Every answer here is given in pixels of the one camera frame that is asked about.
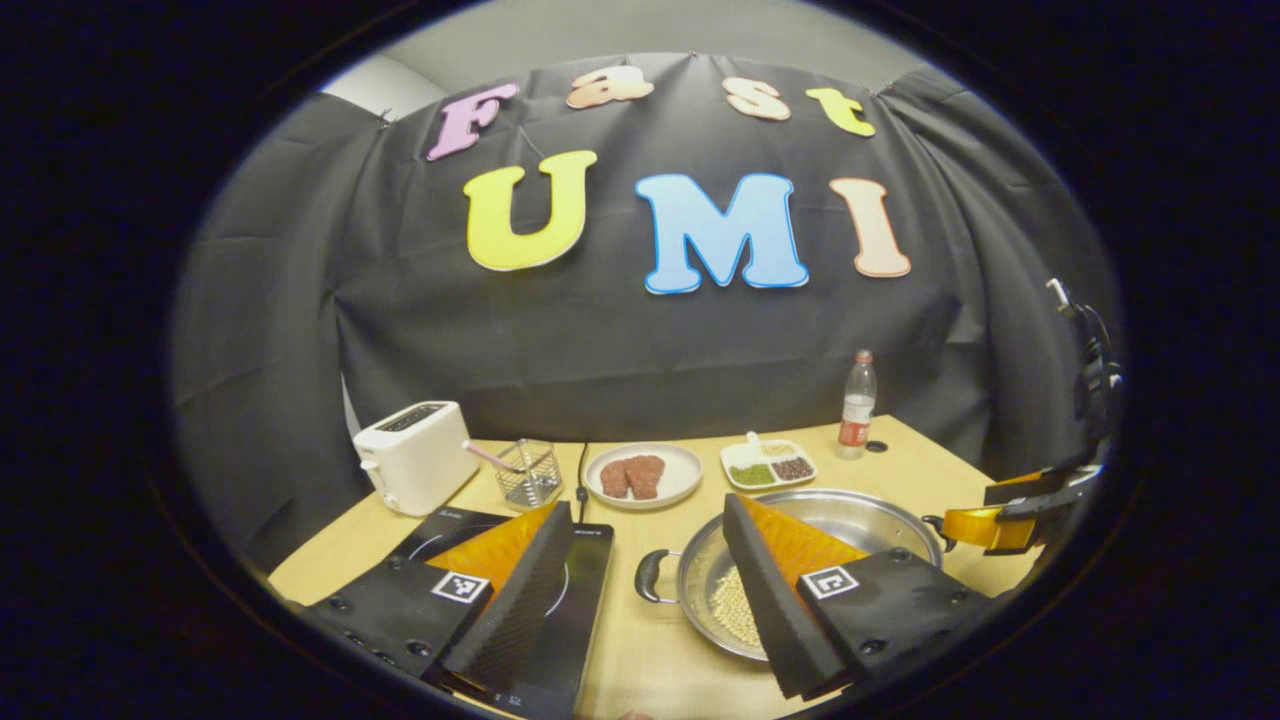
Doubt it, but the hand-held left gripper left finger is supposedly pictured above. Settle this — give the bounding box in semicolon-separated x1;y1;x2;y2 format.
300;502;576;706

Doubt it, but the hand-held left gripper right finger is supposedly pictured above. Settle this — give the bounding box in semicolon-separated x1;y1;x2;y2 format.
722;493;1001;703

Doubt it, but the black induction cooktop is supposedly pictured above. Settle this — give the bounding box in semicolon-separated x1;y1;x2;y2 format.
388;507;616;720

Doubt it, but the stainless steel pot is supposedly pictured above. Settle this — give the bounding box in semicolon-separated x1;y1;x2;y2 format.
634;488;961;663

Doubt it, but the pile of yellow soybeans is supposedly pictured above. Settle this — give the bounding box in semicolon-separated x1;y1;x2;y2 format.
708;565;766;651

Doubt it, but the white divided bean dish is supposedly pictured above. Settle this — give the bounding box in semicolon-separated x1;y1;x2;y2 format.
720;431;818;492

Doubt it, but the white round plate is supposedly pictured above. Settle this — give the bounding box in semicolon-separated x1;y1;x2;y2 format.
584;442;704;512

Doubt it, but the clear plastic water bottle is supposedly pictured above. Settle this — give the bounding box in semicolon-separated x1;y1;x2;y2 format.
836;349;879;461

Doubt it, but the white toaster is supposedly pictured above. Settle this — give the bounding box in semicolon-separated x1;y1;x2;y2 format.
352;400;481;518

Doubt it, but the black backdrop cloth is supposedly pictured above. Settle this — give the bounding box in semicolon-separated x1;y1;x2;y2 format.
170;50;1126;576

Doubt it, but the wire mesh basket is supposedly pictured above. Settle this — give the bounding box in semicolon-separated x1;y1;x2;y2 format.
492;438;563;512

